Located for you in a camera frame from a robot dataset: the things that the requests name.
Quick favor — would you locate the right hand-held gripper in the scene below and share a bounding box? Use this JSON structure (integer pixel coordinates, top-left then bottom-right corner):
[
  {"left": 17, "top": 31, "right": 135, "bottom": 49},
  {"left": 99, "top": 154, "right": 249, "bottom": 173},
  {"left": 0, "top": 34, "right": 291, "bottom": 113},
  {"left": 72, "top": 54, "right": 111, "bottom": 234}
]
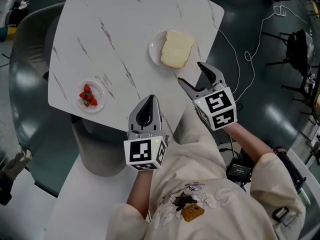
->
[{"left": 177, "top": 61, "right": 238, "bottom": 132}]

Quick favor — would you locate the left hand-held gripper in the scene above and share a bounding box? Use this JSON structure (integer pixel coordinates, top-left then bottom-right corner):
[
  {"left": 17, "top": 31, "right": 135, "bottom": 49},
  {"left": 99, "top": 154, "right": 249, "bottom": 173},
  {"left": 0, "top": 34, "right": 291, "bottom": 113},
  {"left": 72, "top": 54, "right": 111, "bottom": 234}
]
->
[{"left": 123, "top": 94, "right": 168, "bottom": 172}]

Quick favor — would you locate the slice of white bread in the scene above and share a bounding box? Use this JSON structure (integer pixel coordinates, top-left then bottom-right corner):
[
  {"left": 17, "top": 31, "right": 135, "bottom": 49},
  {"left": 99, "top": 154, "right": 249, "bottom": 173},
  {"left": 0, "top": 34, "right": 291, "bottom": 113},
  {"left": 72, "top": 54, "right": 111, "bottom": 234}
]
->
[{"left": 160, "top": 29, "right": 195, "bottom": 69}]

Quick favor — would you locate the white round plate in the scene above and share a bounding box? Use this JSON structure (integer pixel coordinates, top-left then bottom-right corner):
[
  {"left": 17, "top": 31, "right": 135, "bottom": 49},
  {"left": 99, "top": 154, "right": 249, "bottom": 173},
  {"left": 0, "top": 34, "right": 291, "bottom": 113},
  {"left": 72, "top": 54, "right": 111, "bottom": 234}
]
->
[{"left": 148, "top": 30, "right": 193, "bottom": 68}]

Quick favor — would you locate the person's left forearm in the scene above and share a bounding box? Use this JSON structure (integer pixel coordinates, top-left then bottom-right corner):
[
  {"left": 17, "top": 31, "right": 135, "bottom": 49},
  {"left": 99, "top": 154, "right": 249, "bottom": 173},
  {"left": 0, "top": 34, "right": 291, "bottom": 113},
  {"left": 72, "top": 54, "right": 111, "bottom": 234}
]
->
[{"left": 126, "top": 169, "right": 154, "bottom": 221}]

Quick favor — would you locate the person's right forearm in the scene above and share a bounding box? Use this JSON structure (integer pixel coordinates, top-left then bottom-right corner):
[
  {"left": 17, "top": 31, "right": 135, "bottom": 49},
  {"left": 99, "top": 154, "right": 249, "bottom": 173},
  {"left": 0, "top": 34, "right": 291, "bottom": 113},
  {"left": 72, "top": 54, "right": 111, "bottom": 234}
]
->
[{"left": 223, "top": 122, "right": 275, "bottom": 166}]

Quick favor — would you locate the small white strawberry plate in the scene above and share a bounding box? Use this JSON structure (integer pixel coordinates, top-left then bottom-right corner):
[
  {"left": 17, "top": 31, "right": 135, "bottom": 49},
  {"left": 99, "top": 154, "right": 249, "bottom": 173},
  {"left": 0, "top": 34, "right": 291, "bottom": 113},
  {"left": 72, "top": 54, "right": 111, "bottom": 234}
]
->
[{"left": 76, "top": 79, "right": 107, "bottom": 114}]

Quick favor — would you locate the person's cream printed sweatshirt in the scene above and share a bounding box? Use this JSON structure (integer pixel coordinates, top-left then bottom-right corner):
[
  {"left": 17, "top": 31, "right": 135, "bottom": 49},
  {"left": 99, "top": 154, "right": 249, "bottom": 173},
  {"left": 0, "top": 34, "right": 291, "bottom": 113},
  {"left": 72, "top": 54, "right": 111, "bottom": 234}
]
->
[{"left": 106, "top": 101, "right": 307, "bottom": 240}]

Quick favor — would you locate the black device with display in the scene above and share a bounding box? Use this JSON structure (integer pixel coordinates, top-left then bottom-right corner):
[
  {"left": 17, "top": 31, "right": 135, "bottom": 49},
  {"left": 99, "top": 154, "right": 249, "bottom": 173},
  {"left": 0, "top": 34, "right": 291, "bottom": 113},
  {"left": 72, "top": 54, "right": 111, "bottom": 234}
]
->
[{"left": 225, "top": 158, "right": 253, "bottom": 185}]

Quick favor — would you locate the thin white cable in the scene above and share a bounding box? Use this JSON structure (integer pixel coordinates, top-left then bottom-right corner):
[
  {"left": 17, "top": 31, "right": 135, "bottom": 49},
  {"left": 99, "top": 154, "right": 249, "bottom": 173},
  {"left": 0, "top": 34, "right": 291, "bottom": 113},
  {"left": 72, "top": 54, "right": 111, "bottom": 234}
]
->
[{"left": 216, "top": 5, "right": 312, "bottom": 105}]

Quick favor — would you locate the black metal frame chair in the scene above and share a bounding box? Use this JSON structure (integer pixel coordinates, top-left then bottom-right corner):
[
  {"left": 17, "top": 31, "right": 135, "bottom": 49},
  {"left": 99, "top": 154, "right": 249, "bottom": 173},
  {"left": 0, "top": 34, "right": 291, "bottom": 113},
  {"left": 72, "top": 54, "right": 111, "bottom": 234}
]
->
[{"left": 261, "top": 28, "right": 316, "bottom": 85}]

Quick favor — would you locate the black shoulder strap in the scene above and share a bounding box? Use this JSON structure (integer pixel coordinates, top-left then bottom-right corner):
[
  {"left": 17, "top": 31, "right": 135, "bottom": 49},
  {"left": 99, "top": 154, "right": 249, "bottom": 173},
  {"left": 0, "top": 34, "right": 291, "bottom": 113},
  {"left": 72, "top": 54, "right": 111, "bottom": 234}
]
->
[{"left": 274, "top": 148, "right": 307, "bottom": 194}]

